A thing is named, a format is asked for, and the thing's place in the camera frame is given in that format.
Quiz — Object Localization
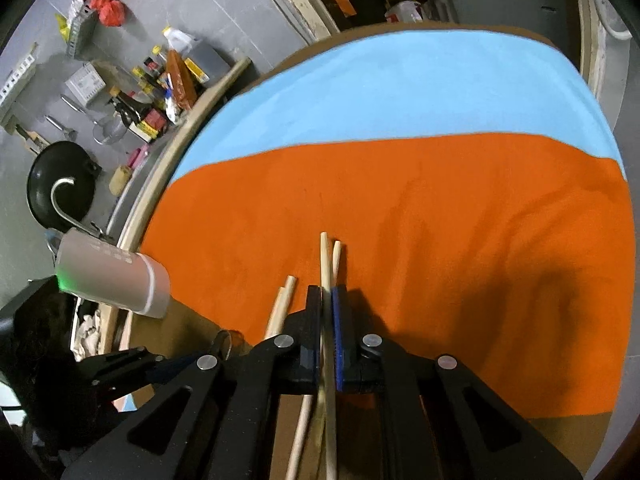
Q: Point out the red plastic bag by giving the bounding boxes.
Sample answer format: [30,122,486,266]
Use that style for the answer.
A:
[92,0,126,27]

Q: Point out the hanging wire strainer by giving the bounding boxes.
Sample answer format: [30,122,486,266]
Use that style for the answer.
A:
[60,94,127,147]

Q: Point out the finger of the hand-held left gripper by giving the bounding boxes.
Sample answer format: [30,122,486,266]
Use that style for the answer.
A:
[91,352,207,403]
[76,346,167,378]

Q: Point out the dark pump bottle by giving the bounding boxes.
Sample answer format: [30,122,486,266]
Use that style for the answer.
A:
[109,87,144,127]

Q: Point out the red cap sauce bottle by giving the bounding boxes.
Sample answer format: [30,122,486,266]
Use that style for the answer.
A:
[142,55,169,79]

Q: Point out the yellow cap sauce bottle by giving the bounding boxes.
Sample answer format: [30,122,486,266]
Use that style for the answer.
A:
[130,65,162,94]

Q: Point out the wooden door frame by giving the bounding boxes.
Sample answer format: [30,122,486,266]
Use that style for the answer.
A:
[260,0,346,41]

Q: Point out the orange spice packet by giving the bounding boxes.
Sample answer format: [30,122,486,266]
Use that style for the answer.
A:
[166,49,197,111]

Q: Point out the grey wall shelf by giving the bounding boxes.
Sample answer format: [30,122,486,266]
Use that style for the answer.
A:
[64,9,99,57]

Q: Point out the white cloth rag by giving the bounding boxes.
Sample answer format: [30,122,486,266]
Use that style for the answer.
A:
[74,312,109,362]

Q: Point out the striped colourful blanket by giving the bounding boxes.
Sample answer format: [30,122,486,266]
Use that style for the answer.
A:
[122,22,629,480]

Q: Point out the white slotted wall rack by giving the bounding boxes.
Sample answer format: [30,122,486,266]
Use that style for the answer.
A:
[0,42,39,117]

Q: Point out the black wok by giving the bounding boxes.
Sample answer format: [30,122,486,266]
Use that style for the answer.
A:
[27,140,102,227]

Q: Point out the white hose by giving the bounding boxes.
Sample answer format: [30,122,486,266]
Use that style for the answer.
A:
[598,5,632,42]

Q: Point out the wooden handled kitchen knife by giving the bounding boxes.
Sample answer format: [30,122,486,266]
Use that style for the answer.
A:
[9,122,51,156]

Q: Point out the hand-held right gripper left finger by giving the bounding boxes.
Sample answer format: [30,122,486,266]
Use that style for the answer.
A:
[62,285,322,480]

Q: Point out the yellow sponge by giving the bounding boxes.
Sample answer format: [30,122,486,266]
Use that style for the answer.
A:
[109,164,133,197]

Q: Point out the plastic oil jug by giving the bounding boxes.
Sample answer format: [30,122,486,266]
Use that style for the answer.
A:
[162,27,227,87]

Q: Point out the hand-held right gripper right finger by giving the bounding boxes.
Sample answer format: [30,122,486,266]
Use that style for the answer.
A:
[330,284,584,480]

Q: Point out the curved steel faucet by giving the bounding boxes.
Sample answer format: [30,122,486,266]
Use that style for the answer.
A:
[49,177,117,242]

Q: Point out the blue white packet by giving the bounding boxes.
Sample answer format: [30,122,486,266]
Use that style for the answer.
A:
[162,87,184,124]

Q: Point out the white hanging basket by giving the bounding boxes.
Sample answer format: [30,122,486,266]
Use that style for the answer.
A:
[64,62,107,109]

